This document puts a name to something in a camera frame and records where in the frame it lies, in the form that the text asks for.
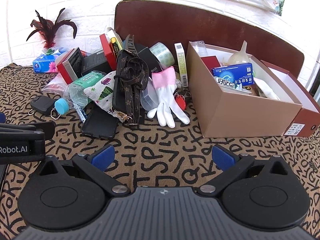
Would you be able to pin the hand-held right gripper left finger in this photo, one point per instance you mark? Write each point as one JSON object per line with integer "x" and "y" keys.
{"x": 103, "y": 156}

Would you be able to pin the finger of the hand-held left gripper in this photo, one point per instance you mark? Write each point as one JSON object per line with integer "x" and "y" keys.
{"x": 37, "y": 128}
{"x": 2, "y": 118}

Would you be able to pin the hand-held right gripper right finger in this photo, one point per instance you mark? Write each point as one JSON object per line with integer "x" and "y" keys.
{"x": 223, "y": 157}

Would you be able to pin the black phone case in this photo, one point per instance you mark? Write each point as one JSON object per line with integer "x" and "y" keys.
{"x": 100, "y": 126}

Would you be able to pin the brown cardboard shoe box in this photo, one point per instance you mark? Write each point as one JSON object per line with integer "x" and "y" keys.
{"x": 240, "y": 115}

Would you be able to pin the printed cloth pouch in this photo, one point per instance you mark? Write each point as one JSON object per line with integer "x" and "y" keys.
{"x": 105, "y": 92}

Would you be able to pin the pink and white glove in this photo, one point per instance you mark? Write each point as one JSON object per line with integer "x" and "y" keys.
{"x": 165, "y": 100}

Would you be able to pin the clear plastic container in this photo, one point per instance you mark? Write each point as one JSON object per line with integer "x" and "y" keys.
{"x": 147, "y": 96}

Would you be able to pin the black key fob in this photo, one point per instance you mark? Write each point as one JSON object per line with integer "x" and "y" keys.
{"x": 41, "y": 105}

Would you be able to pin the pink plastic bag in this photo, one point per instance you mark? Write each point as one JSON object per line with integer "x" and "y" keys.
{"x": 53, "y": 85}

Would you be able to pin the clear bottle with blue cap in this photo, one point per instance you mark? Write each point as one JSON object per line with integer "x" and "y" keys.
{"x": 75, "y": 96}

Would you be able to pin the letter printed brown blanket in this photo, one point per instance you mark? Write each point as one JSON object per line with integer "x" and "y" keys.
{"x": 162, "y": 152}

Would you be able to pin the blue tissue pack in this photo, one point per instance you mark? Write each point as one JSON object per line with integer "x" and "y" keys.
{"x": 45, "y": 63}

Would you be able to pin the red and black box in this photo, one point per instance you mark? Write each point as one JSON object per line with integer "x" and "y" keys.
{"x": 68, "y": 66}

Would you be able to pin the red key tag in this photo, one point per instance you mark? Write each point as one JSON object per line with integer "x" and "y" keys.
{"x": 180, "y": 102}

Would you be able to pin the white and blue packet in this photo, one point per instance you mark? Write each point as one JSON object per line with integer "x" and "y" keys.
{"x": 228, "y": 85}

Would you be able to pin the white cloth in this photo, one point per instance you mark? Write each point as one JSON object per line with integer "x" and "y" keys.
{"x": 267, "y": 87}

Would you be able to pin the blue medicine box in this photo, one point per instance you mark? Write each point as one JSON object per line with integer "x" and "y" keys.
{"x": 233, "y": 73}

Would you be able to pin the flat black box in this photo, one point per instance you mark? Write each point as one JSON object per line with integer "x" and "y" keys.
{"x": 96, "y": 62}

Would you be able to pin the red shoe box lid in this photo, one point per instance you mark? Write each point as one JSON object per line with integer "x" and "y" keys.
{"x": 308, "y": 116}

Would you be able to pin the dark red card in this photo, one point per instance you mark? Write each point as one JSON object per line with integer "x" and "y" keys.
{"x": 211, "y": 61}

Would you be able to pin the dark red feather shuttlecock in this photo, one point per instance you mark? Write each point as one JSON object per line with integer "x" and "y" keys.
{"x": 47, "y": 31}

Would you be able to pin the white and green slim box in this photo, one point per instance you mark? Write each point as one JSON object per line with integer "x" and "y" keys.
{"x": 181, "y": 63}

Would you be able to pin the clear plastic funnel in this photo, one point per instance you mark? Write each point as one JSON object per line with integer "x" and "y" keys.
{"x": 240, "y": 55}

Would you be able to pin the tall red box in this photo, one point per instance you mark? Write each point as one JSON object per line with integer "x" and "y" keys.
{"x": 107, "y": 48}

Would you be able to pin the yellow green slim box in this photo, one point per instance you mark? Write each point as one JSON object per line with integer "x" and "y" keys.
{"x": 115, "y": 46}

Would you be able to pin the black square box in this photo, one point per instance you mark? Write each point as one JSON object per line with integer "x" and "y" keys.
{"x": 146, "y": 52}

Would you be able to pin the clear plastic cup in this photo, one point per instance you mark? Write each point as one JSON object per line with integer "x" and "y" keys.
{"x": 200, "y": 46}

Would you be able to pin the black hair claw clip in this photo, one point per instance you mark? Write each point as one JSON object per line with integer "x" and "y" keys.
{"x": 130, "y": 42}

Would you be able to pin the pale green tape roll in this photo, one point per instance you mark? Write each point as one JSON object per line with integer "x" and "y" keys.
{"x": 162, "y": 54}

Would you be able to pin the brown wooden headboard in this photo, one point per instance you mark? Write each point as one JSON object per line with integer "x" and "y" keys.
{"x": 200, "y": 22}

